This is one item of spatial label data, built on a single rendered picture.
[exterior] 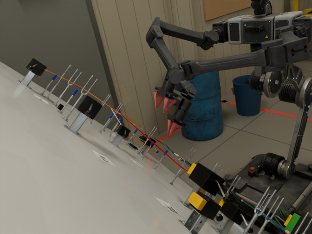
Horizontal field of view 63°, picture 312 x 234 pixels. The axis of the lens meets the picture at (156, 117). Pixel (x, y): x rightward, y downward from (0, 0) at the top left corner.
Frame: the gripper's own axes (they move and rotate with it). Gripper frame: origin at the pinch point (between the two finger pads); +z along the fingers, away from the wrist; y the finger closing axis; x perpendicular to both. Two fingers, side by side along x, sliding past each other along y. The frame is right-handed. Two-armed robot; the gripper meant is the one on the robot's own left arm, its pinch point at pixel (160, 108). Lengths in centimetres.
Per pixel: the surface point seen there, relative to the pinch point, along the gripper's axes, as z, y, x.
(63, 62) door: 16, -157, 27
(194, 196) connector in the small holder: -7, 59, -55
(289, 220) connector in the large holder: -1, 69, -28
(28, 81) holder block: -4, -8, -58
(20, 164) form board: -13, 54, -81
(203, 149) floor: 70, -63, 172
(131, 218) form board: -8, 60, -70
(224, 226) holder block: 6, 60, -37
